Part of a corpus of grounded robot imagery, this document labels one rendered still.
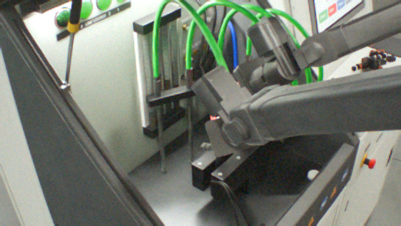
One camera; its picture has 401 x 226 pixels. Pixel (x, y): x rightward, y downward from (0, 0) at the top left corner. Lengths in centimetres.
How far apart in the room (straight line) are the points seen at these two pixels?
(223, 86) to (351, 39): 27
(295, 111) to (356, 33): 34
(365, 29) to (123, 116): 71
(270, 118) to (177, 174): 81
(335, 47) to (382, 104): 42
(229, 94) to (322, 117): 22
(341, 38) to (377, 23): 7
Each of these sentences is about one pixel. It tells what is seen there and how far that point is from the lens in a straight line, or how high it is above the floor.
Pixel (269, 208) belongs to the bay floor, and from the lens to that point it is 128.
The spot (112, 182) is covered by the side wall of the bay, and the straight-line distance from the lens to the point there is 86.
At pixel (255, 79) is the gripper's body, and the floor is 129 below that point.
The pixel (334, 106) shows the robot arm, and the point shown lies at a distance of 48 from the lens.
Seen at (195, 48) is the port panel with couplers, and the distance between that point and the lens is 141.
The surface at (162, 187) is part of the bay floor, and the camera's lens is 133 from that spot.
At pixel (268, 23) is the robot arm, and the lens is 87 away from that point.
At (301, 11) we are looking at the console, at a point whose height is 124.
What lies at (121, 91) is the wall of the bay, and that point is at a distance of 123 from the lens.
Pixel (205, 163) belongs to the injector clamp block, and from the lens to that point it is 118.
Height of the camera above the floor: 176
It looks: 35 degrees down
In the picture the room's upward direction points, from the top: 1 degrees counter-clockwise
